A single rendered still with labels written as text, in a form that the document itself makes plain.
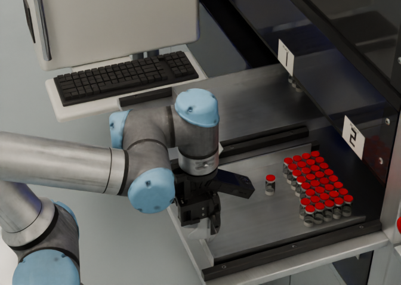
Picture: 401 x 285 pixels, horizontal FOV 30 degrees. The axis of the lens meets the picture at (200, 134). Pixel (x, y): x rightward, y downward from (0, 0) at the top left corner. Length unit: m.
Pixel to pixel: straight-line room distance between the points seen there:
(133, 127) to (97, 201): 1.71
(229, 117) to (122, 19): 0.51
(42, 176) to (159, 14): 1.16
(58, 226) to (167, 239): 1.39
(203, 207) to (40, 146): 0.39
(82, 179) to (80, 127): 2.18
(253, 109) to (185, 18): 0.48
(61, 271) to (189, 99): 0.38
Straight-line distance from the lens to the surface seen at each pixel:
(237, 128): 1.87
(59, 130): 3.36
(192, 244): 1.58
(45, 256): 1.40
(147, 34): 2.28
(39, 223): 1.43
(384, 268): 1.68
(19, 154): 1.16
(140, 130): 1.27
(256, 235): 1.59
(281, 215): 1.64
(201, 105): 1.29
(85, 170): 1.17
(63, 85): 2.16
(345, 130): 1.67
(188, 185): 1.40
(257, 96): 1.98
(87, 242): 2.83
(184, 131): 1.30
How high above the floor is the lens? 2.03
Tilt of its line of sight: 39 degrees down
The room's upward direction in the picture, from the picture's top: 1 degrees counter-clockwise
